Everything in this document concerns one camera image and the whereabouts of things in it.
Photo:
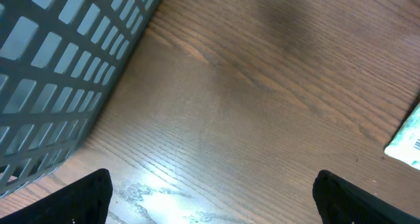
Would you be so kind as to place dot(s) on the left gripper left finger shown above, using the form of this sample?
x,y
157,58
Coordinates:
x,y
84,201

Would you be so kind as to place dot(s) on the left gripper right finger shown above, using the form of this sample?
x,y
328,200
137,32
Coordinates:
x,y
339,201

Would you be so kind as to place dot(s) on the teal wet wipes pack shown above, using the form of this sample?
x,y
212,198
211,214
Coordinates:
x,y
405,144

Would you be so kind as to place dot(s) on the grey plastic mesh basket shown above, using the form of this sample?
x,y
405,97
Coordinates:
x,y
59,62

